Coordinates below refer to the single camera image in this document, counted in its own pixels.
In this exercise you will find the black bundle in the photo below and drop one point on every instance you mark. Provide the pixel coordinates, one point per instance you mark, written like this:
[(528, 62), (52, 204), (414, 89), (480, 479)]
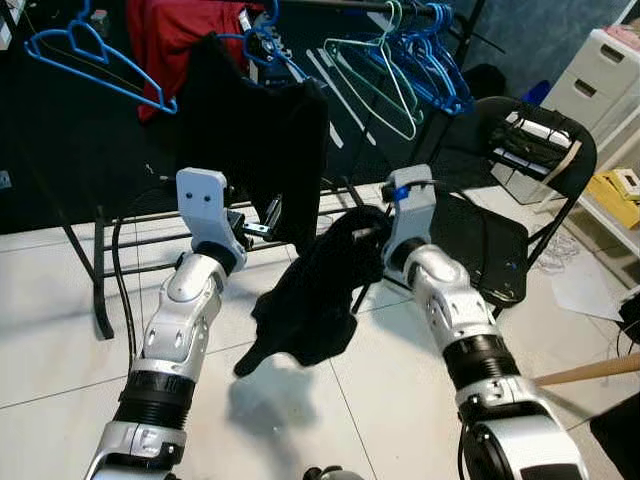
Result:
[(485, 82)]

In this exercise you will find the black hanging shirt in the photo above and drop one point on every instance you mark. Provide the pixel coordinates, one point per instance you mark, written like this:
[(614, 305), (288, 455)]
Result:
[(250, 130)]

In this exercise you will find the small grey tag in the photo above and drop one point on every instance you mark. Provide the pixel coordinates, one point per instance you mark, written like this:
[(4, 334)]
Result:
[(96, 20)]

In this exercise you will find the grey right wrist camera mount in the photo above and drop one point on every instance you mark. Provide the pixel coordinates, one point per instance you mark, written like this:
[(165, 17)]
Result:
[(412, 215)]

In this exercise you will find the black and white bag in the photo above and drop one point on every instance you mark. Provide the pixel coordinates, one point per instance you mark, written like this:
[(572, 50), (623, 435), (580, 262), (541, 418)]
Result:
[(535, 145)]

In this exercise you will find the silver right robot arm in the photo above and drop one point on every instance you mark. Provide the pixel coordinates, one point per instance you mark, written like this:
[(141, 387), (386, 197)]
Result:
[(450, 310)]

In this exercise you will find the white drawer cabinet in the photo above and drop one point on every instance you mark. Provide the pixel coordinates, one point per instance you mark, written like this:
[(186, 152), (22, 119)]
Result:
[(590, 90)]

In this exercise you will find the red garment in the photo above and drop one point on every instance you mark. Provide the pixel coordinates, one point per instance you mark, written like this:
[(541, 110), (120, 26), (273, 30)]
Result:
[(170, 40)]

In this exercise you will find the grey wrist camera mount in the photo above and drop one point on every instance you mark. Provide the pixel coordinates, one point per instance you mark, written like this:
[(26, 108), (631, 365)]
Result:
[(412, 215), (205, 200)]

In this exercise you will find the black metal clothes rack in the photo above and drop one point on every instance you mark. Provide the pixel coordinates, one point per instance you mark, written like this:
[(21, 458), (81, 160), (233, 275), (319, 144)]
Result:
[(102, 300)]

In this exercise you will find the navy polo shirt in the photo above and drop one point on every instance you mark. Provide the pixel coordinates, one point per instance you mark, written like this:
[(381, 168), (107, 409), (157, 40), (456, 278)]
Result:
[(310, 290)]

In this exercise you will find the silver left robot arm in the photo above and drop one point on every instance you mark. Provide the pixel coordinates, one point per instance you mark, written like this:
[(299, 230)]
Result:
[(175, 330)]

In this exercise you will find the black folding chair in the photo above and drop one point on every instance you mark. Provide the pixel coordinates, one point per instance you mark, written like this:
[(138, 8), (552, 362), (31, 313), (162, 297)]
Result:
[(480, 240)]

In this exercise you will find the white paper sheet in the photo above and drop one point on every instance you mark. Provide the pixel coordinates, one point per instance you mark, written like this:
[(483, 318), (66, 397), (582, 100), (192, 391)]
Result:
[(588, 290)]

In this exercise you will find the grey robot right foot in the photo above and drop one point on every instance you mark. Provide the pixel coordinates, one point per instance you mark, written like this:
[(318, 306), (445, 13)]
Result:
[(335, 473)]

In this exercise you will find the yellow box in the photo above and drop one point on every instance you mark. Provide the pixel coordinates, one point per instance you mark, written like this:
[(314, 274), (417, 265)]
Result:
[(612, 198)]

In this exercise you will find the wooden stick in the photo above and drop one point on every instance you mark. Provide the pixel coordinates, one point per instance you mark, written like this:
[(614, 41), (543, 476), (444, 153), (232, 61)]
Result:
[(590, 370)]

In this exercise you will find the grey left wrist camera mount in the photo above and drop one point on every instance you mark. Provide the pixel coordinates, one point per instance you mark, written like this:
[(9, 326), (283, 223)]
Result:
[(205, 200)]

